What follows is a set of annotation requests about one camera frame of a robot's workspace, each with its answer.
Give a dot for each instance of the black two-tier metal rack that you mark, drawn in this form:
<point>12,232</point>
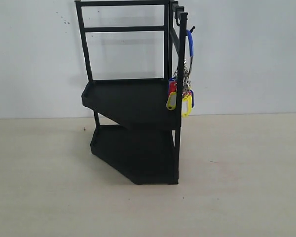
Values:
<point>134,131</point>

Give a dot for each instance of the bunch of colourful key tags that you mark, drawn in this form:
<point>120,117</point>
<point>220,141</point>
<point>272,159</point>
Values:
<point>188,94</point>

